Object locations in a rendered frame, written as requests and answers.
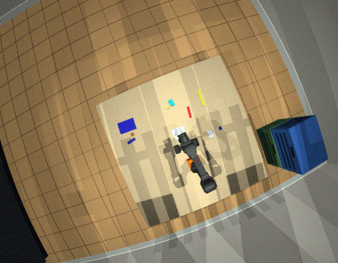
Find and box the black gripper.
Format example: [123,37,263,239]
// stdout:
[173,138,199,154]

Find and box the teal rectangular block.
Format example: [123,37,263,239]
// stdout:
[168,99,175,106]

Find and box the blue rectangular plate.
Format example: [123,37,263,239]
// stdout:
[118,118,137,134]

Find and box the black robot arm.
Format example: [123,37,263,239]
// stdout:
[178,132,217,194]

